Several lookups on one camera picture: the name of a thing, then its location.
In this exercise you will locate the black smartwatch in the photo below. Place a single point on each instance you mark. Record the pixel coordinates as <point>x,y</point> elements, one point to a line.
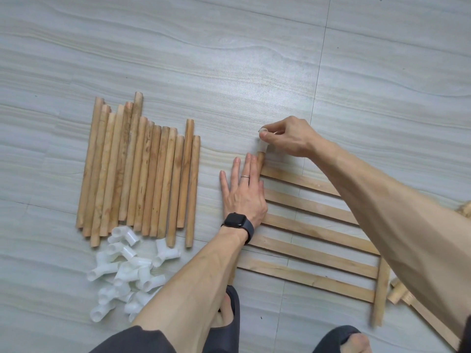
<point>238,224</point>

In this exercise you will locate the pile of wooden dowels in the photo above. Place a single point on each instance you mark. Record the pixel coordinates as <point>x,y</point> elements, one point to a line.
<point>140,172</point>

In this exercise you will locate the person's black sandal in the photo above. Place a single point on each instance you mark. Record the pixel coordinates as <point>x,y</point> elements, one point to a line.
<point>335,342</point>
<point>229,327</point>

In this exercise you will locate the person's left hand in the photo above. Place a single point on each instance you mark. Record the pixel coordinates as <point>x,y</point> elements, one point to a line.
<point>246,198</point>

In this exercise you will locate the person's left forearm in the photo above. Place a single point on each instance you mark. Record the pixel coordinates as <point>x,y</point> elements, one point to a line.
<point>191,290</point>

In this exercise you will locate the person's right hand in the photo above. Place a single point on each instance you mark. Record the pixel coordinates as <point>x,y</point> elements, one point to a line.
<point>294,136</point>

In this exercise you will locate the pile of white connectors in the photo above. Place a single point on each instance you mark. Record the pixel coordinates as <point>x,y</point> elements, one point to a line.
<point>129,272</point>

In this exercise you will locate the person's right forearm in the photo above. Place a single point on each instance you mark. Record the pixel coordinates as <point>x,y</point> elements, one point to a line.
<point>397,231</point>

